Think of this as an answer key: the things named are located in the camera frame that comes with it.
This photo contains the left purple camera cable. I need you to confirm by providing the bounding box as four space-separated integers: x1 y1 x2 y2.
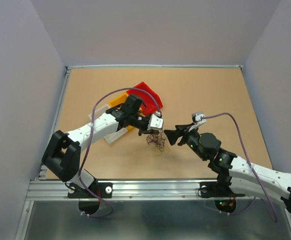
77 87 163 218

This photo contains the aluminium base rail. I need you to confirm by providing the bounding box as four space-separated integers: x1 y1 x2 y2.
26 178 266 202

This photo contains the red plastic bin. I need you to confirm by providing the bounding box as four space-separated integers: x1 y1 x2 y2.
128 81 163 116

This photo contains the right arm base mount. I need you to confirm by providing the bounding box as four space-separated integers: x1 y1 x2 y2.
197 175 237 215

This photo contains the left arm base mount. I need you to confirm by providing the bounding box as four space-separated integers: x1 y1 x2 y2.
64 169 114 218

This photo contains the white plastic bin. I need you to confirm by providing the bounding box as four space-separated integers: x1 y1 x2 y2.
91 103 128 145

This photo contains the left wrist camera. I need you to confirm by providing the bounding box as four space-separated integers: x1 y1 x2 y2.
147 113 164 131

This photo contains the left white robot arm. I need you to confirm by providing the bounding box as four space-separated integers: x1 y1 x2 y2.
41 94 163 197

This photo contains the wire bundle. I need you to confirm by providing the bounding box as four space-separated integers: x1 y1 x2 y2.
145 132 171 156

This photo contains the yellow plastic bin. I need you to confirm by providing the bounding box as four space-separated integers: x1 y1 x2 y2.
109 93 135 133

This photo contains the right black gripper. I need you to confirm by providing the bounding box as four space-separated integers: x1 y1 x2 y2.
163 122 207 161

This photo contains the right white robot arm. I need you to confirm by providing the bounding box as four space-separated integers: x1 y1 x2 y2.
164 125 291 214

